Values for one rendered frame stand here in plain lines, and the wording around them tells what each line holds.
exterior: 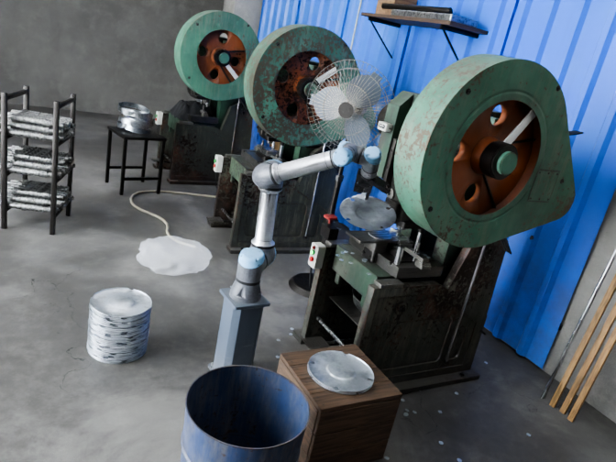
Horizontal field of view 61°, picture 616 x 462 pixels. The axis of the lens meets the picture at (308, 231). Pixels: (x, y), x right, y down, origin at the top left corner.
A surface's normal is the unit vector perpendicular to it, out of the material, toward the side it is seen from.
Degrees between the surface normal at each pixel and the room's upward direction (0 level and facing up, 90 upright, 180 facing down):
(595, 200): 90
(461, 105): 90
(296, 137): 90
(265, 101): 90
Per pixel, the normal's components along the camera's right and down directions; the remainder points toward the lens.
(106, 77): 0.46, 0.39
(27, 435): 0.19, -0.92
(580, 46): -0.87, 0.00
